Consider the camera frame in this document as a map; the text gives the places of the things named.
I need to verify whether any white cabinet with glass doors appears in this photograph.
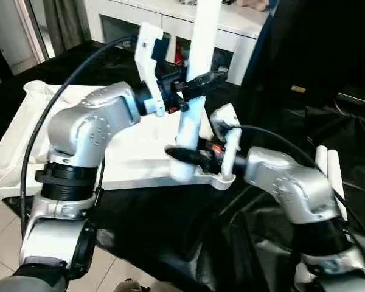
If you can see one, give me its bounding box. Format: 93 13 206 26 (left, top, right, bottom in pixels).
88 0 269 86

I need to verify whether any grey curtain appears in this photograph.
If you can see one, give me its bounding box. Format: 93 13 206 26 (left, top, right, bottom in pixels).
41 0 92 53

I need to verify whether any white plastic table top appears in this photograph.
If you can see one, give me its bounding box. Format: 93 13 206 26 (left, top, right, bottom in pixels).
0 79 235 208

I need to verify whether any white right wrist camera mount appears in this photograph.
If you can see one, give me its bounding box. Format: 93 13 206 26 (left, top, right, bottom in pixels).
209 103 242 181

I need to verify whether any white plastic table leg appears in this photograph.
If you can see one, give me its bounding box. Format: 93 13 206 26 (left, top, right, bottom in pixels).
315 145 329 178
169 0 223 184
326 148 350 223

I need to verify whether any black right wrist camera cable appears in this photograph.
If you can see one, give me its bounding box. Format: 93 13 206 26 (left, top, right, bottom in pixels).
229 125 365 274

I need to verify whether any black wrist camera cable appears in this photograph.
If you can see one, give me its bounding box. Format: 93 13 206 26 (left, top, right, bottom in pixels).
229 125 365 274
19 36 141 221

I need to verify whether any black left wrist camera cable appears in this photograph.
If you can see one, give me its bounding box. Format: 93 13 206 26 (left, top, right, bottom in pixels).
19 36 141 221

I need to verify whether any long dark metal rod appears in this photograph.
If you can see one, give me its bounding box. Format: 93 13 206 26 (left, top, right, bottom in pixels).
336 92 365 111

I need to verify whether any black table mat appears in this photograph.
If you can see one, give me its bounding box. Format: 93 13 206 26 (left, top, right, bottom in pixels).
0 41 365 292

